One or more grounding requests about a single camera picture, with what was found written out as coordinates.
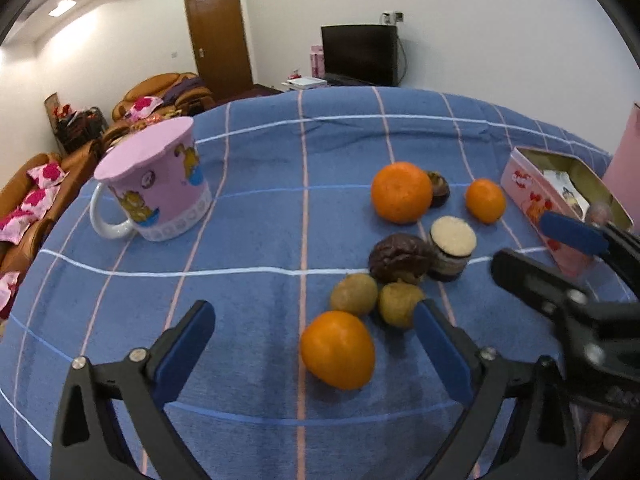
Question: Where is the small orange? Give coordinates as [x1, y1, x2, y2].
[465, 179, 506, 224]
[299, 311, 376, 391]

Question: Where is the dark mangosteen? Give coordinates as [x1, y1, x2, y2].
[426, 171, 450, 208]

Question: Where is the brown kiwi fruit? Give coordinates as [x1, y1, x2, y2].
[378, 282, 426, 330]
[330, 273, 378, 316]

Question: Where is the dark wrinkled passion fruit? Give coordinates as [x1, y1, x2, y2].
[368, 233, 434, 285]

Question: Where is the large orange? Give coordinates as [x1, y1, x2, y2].
[370, 162, 433, 224]

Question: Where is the small orange front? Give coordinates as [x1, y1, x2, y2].
[299, 311, 376, 391]

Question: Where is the right hand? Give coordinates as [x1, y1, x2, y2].
[579, 413, 628, 460]

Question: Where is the pink tin box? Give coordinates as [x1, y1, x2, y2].
[500, 145, 636, 279]

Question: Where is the pink tin lid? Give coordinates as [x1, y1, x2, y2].
[603, 102, 640, 231]

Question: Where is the blue plaid tablecloth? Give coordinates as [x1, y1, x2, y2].
[1, 87, 610, 479]

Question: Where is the brown leather sofa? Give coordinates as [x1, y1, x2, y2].
[1, 140, 102, 321]

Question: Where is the pink cartoon mug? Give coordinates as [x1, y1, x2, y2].
[89, 117, 213, 242]

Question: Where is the black television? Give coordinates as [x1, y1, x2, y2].
[321, 24, 399, 87]

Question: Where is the white tv stand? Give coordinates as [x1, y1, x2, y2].
[282, 77, 329, 91]

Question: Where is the brown leather armchair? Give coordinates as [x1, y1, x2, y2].
[106, 73, 215, 133]

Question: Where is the brown wooden door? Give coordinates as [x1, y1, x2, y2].
[184, 0, 254, 102]

